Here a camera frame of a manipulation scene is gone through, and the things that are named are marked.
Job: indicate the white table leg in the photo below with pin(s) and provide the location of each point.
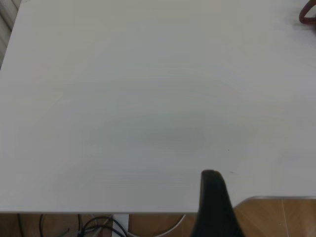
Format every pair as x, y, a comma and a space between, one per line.
121, 224

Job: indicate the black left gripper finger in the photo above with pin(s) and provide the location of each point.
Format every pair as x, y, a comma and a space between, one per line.
214, 209

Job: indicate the red ceramic mug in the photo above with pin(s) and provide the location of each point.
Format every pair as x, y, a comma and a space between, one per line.
302, 17

